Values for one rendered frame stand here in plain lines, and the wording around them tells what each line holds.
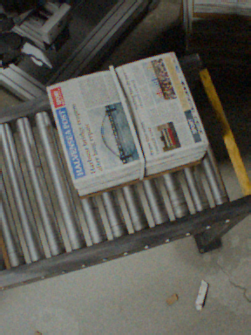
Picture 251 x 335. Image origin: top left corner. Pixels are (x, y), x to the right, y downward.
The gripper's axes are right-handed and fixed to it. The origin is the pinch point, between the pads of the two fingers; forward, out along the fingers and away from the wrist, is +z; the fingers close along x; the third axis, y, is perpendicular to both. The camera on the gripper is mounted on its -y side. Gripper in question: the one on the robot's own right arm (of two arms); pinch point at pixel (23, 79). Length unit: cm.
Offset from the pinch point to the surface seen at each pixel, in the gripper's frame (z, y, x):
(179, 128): 23.0, 16.0, -33.9
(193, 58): -2, 36, -59
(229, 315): 83, 118, -52
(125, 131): 16.9, 18.0, -21.1
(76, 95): 1.7, 18.5, -14.1
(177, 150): 27.8, 16.6, -30.4
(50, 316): 46, 127, 18
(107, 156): 20.8, 18.8, -13.7
